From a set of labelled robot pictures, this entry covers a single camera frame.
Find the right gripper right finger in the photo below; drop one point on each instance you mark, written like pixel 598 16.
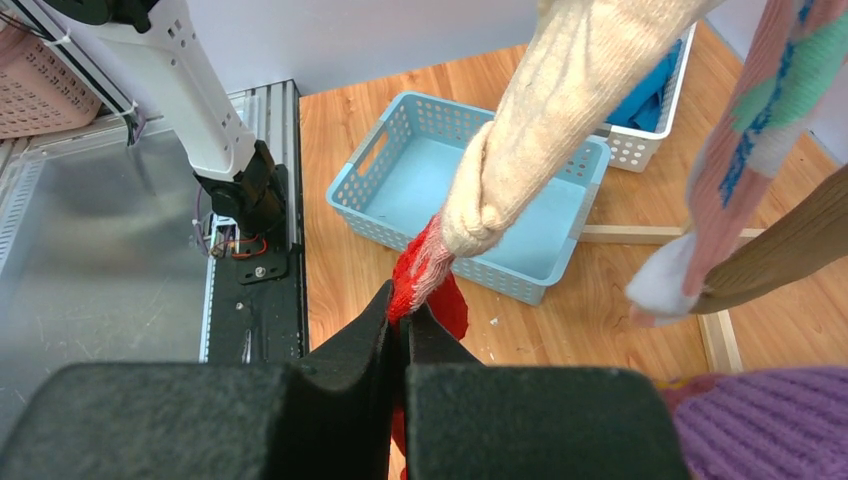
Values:
pixel 468 420

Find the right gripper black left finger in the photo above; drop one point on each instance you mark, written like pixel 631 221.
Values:
pixel 324 416

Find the purple striped sock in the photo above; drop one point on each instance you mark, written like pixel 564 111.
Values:
pixel 766 424

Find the red and cream sock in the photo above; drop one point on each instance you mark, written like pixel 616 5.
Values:
pixel 584 58

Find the pink patterned sock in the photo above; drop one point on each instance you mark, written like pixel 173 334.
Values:
pixel 795 55

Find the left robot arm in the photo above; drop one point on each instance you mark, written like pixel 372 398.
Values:
pixel 156 40

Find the light blue plastic basket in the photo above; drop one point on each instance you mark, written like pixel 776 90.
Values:
pixel 422 157

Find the white plastic basket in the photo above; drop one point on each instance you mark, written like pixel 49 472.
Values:
pixel 633 149

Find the blue cloth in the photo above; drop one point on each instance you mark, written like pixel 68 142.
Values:
pixel 641 109

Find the brown sock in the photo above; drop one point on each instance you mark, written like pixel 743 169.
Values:
pixel 809 237

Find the pink plastic basket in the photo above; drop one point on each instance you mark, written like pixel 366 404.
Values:
pixel 39 93

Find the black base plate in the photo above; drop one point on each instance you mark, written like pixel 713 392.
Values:
pixel 255 300

